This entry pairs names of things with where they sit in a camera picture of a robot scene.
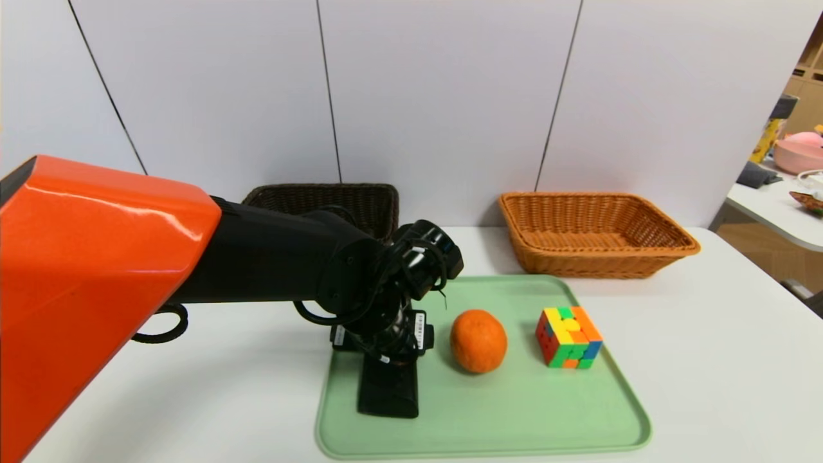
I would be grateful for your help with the dark grey cloth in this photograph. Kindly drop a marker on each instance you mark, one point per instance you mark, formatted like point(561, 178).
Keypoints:
point(755, 175)

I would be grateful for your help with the pink pot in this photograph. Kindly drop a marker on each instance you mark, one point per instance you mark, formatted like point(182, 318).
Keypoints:
point(800, 154)

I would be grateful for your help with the yellow box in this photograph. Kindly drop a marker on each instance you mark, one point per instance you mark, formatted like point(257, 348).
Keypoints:
point(765, 141)

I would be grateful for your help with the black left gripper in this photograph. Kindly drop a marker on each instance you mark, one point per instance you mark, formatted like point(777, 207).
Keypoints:
point(411, 337)

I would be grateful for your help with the light green plastic tray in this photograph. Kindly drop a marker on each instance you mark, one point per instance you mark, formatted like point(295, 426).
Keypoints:
point(488, 411)

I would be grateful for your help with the white side table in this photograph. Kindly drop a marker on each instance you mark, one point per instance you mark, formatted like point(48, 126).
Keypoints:
point(771, 212)

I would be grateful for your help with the small black box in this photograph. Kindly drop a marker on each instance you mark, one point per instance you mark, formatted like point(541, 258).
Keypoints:
point(783, 107)

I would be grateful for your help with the wooden shelf unit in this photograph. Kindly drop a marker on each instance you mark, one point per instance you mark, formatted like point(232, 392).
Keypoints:
point(807, 96)

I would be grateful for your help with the orange fruit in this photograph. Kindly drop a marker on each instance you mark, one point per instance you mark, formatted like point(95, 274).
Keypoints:
point(479, 341)

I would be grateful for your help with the multicolour puzzle cube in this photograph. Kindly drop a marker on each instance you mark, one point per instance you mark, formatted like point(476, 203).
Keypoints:
point(569, 337)

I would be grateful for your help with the wooden cabinet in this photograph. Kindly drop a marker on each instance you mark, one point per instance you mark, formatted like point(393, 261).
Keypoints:
point(759, 257)

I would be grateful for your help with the dark chair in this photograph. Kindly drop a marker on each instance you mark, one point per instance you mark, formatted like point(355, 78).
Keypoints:
point(804, 299)

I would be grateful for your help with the black rectangular case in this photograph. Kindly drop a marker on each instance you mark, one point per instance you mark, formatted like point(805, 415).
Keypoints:
point(389, 392)

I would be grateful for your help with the tan wicker basket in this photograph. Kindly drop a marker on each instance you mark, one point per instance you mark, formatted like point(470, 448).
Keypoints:
point(591, 222)

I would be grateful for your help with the dark brown wicker basket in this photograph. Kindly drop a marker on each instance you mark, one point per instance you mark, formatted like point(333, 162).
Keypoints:
point(360, 206)

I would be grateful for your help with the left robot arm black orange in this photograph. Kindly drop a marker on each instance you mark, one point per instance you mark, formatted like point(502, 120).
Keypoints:
point(96, 257)

